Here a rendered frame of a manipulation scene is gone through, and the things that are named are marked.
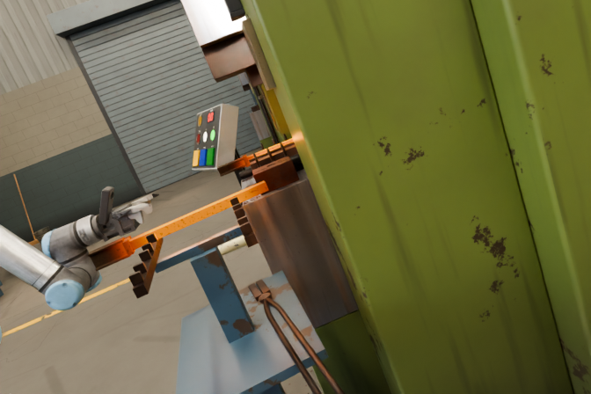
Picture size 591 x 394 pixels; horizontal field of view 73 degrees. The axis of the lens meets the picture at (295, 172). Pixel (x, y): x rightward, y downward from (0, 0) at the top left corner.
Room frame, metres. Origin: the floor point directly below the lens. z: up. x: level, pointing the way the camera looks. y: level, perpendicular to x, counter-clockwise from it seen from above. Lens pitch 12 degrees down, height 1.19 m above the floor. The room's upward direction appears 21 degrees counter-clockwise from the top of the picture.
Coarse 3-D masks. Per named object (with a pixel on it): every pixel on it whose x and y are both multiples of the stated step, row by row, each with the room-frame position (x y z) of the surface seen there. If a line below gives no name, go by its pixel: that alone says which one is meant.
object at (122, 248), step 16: (240, 192) 0.98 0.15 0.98; (256, 192) 0.97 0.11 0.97; (208, 208) 0.95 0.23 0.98; (224, 208) 0.96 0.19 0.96; (176, 224) 0.94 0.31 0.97; (128, 240) 0.92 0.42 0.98; (144, 240) 0.92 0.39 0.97; (96, 256) 0.91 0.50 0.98; (112, 256) 0.92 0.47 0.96; (128, 256) 0.91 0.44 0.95
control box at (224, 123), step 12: (216, 108) 1.79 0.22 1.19; (228, 108) 1.75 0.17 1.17; (204, 120) 1.91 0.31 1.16; (216, 120) 1.76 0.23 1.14; (228, 120) 1.74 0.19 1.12; (204, 132) 1.88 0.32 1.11; (216, 132) 1.74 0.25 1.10; (228, 132) 1.73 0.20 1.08; (204, 144) 1.86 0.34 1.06; (216, 144) 1.72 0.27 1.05; (228, 144) 1.72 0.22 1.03; (216, 156) 1.69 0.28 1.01; (228, 156) 1.71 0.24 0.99; (192, 168) 1.97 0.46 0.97; (204, 168) 1.81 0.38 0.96; (216, 168) 1.68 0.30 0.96
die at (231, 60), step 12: (240, 36) 1.26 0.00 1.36; (204, 48) 1.25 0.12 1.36; (216, 48) 1.25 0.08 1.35; (228, 48) 1.25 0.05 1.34; (240, 48) 1.25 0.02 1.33; (216, 60) 1.25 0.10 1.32; (228, 60) 1.25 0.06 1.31; (240, 60) 1.25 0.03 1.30; (252, 60) 1.26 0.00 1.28; (216, 72) 1.25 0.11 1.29; (228, 72) 1.25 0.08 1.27; (240, 72) 1.39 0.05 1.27
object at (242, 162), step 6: (276, 144) 1.34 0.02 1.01; (264, 150) 1.31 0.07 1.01; (270, 150) 1.31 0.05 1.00; (252, 156) 1.31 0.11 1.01; (234, 162) 1.31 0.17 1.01; (240, 162) 1.32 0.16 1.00; (246, 162) 1.30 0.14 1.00; (222, 168) 1.30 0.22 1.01; (228, 168) 1.31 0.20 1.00; (234, 168) 1.31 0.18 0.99; (240, 168) 1.31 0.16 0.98; (222, 174) 1.30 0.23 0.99
